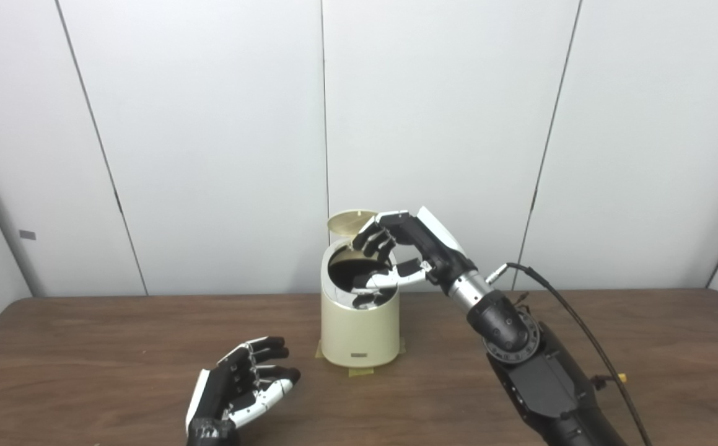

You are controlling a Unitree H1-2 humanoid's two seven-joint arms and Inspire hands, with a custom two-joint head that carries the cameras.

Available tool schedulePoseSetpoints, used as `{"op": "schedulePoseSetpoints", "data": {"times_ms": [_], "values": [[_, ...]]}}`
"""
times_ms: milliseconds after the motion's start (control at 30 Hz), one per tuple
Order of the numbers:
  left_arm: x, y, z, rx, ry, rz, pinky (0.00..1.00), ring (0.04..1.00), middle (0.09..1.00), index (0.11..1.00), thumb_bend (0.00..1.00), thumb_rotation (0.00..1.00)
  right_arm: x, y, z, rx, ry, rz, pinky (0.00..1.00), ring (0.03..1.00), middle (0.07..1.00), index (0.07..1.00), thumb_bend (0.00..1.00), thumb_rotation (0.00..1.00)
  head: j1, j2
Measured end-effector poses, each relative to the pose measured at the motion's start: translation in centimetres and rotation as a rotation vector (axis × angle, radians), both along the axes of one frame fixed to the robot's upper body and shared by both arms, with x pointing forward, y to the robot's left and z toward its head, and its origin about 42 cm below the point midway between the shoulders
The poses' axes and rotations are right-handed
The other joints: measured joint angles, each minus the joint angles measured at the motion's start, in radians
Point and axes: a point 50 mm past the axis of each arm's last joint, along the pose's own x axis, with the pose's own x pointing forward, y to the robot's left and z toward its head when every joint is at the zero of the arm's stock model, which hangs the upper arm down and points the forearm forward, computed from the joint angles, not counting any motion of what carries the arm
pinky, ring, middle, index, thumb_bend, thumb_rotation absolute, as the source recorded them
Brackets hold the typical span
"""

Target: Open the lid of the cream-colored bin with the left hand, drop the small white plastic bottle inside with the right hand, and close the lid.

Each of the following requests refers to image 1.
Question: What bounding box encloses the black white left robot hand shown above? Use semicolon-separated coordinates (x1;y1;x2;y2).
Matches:
185;336;301;446

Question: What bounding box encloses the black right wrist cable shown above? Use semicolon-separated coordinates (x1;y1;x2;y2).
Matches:
486;263;654;446

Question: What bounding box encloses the cream-colored bin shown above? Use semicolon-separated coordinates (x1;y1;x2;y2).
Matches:
320;238;400;367

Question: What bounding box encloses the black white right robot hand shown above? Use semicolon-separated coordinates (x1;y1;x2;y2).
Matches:
352;206;478;310

